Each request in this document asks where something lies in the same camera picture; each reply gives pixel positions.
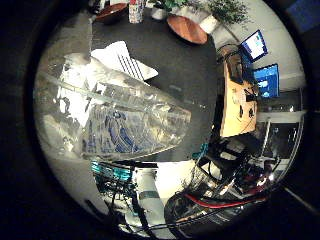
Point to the clear plastic spray bottle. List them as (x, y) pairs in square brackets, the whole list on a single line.
[(110, 113)]

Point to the white striped cloth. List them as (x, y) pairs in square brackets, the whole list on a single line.
[(123, 60)]

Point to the teal table clamp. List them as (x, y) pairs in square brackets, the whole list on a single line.
[(201, 151)]

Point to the wooden desk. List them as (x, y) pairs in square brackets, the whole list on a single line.
[(236, 110)]

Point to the flat wooden plate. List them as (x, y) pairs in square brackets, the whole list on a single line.
[(186, 29)]

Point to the red white canister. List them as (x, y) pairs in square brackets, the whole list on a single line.
[(136, 11)]

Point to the blue screen monitor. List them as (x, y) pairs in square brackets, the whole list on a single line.
[(267, 81)]

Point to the green potted plant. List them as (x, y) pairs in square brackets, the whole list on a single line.
[(168, 5)]

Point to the brown wooden bowl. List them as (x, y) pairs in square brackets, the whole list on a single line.
[(111, 12)]

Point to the laptop with bright screen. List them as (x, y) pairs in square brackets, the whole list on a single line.
[(255, 45)]

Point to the dark bushy potted plant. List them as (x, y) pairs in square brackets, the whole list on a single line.
[(226, 11)]

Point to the teal metal frame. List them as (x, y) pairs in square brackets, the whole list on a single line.
[(111, 171)]

